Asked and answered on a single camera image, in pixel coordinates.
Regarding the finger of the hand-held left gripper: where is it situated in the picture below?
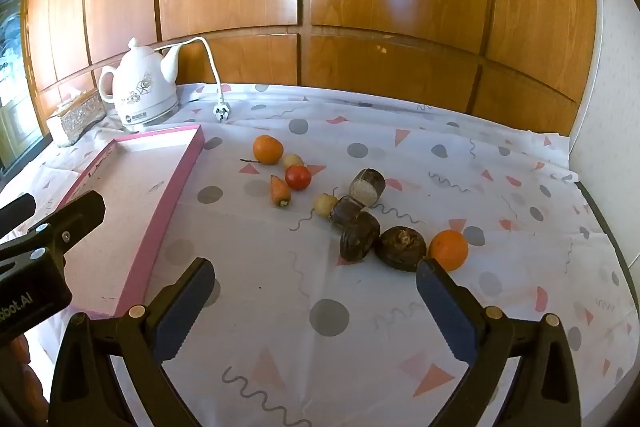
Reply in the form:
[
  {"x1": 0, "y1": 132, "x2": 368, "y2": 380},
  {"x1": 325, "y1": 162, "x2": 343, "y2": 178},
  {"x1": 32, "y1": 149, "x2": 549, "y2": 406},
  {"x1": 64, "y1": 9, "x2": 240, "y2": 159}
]
[
  {"x1": 0, "y1": 194, "x2": 37, "y2": 239},
  {"x1": 25, "y1": 190, "x2": 107, "y2": 272}
]

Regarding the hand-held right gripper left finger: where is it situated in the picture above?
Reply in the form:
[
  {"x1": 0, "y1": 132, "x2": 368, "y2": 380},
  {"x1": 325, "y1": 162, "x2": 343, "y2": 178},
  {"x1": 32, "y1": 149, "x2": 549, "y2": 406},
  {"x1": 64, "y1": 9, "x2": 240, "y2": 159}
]
[{"x1": 47, "y1": 257, "x2": 217, "y2": 427}]

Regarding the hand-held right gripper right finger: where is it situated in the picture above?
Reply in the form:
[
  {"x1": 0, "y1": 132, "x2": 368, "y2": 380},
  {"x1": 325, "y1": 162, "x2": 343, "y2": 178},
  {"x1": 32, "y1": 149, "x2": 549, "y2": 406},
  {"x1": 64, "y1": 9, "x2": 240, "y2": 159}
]
[{"x1": 416, "y1": 258, "x2": 584, "y2": 427}]

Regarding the pink shallow tray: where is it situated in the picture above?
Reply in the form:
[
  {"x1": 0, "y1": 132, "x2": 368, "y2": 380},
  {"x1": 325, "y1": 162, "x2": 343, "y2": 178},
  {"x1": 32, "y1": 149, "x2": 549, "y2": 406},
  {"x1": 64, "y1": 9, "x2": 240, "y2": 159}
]
[{"x1": 50, "y1": 124, "x2": 205, "y2": 320}]

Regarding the orange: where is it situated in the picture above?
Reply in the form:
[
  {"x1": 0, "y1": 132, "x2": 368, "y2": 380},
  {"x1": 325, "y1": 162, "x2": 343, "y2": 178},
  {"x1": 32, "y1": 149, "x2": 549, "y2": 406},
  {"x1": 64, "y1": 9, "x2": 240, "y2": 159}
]
[
  {"x1": 428, "y1": 229, "x2": 470, "y2": 273},
  {"x1": 252, "y1": 135, "x2": 284, "y2": 166}
]

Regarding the person's left hand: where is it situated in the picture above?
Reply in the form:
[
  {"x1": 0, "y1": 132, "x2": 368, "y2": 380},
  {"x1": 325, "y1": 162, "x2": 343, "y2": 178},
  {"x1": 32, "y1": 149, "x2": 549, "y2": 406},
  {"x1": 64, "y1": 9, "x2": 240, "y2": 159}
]
[{"x1": 9, "y1": 336, "x2": 49, "y2": 414}]

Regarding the white patterned tablecloth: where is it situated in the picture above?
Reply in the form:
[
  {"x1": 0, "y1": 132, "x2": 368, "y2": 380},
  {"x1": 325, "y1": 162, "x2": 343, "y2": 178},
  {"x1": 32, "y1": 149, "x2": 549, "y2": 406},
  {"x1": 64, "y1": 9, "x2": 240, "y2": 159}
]
[{"x1": 0, "y1": 82, "x2": 633, "y2": 427}]

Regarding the patterned tissue box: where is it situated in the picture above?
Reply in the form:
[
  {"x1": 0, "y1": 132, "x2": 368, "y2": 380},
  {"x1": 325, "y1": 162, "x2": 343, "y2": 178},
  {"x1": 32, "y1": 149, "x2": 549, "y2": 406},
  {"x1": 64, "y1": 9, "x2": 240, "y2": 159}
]
[{"x1": 46, "y1": 89, "x2": 107, "y2": 148}]

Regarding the dark framed screen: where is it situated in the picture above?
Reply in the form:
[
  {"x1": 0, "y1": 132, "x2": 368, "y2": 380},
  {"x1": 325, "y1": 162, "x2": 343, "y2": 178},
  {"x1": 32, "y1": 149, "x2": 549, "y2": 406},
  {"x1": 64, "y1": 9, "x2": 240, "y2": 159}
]
[{"x1": 0, "y1": 0, "x2": 51, "y2": 180}]

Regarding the white ceramic electric kettle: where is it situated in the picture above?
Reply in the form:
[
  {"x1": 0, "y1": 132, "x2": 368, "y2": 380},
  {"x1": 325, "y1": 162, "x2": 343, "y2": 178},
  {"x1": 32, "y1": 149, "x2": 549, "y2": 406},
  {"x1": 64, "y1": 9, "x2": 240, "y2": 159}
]
[{"x1": 98, "y1": 38, "x2": 182, "y2": 131}]

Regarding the carrot piece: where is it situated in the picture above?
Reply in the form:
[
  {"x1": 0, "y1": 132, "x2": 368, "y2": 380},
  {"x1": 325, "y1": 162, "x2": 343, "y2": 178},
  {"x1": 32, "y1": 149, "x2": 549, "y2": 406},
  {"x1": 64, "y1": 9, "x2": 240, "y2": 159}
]
[{"x1": 270, "y1": 175, "x2": 292, "y2": 208}]

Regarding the red tomato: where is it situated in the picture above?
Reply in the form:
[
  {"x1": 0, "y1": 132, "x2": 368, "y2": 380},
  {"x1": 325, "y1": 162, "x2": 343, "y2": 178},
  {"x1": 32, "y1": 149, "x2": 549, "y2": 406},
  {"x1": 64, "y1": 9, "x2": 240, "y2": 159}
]
[{"x1": 285, "y1": 164, "x2": 313, "y2": 192}]

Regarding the white power cord with plug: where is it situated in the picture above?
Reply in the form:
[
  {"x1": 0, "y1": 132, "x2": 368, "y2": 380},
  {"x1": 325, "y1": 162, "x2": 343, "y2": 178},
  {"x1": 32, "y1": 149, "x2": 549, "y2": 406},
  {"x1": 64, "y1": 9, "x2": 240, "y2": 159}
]
[{"x1": 170, "y1": 37, "x2": 233, "y2": 124}]

